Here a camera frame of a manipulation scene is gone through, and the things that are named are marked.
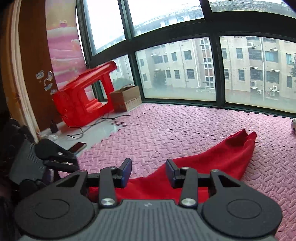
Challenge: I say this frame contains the brown cardboard box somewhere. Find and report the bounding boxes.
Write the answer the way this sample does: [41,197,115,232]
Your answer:
[110,86,142,113]

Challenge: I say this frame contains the green window frame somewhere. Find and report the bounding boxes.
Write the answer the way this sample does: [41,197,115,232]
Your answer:
[76,1,295,117]

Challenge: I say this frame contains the red garment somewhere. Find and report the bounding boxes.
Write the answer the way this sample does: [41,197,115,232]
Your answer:
[87,128,258,204]

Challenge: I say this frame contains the red plastic stool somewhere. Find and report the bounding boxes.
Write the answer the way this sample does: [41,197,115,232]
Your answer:
[53,61,117,128]

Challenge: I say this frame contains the pink patterned curtain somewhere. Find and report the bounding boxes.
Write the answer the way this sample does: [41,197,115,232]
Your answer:
[45,1,87,89]

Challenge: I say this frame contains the pink foam puzzle mat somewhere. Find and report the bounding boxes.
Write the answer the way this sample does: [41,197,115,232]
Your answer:
[57,104,295,240]

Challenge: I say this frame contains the black cable on floor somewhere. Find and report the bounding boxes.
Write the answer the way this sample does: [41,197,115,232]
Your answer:
[58,112,132,140]

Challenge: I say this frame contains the smartphone on floor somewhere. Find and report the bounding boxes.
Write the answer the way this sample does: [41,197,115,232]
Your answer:
[68,142,87,155]

